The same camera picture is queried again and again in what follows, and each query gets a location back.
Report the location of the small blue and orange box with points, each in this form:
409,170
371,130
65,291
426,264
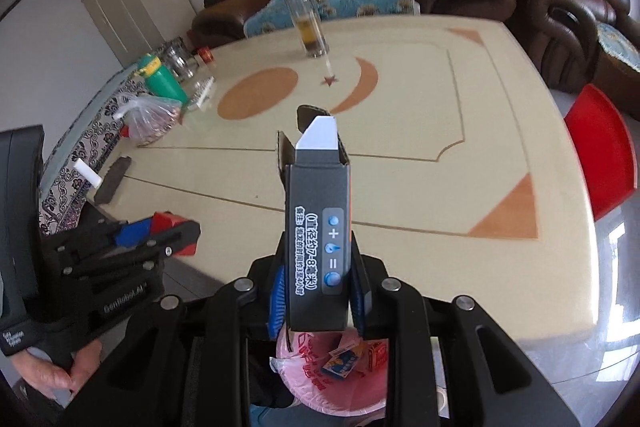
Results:
342,359

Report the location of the white plastic tube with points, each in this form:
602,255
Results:
87,172

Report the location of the small red box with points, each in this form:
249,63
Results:
167,221

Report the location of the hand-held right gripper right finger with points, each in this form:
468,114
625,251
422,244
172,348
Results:
358,302

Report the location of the person's left hand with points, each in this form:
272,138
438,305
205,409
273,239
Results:
45,377

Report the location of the red plastic stool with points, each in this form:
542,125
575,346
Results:
600,147

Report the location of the clear glass jar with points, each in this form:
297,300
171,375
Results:
181,62

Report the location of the small red and white carton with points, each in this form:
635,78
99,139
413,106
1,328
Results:
378,354

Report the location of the green bottle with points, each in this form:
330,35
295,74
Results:
167,84

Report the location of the black carton box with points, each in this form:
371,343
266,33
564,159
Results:
312,187

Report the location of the small red-lidded jar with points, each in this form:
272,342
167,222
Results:
205,56

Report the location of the beige dining table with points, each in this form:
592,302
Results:
425,147

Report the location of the glass bottle with gold lid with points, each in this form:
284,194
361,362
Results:
305,22

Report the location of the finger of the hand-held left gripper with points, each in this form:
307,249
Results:
165,243
132,230

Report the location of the blue patterned seat pad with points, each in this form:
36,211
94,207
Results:
620,44

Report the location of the pink-lined trash bin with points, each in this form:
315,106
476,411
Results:
310,387

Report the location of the clear bag of nuts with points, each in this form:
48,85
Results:
150,122

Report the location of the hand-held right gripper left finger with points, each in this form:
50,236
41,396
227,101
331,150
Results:
277,302

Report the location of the floral patterned cloth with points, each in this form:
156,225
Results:
65,187

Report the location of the clear plastic package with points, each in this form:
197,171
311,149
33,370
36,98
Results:
201,93

